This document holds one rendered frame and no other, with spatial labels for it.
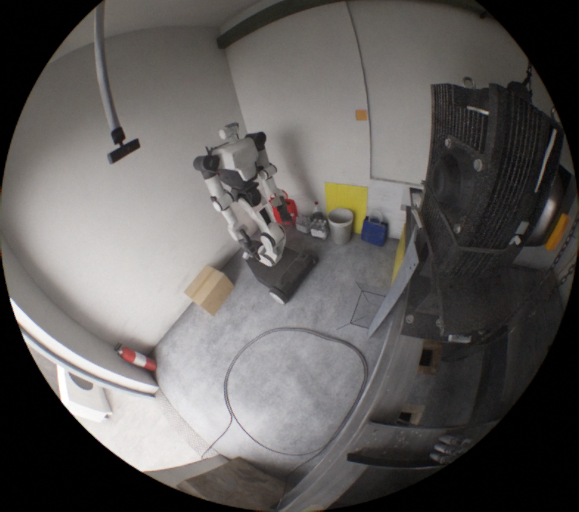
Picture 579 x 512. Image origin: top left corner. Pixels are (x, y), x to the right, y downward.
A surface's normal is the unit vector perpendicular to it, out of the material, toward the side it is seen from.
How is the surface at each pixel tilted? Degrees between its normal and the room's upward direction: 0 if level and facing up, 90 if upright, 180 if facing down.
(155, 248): 90
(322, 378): 0
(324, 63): 90
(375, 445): 0
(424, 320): 0
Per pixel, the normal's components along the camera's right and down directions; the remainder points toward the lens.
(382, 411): -0.20, -0.77
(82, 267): 0.84, 0.18
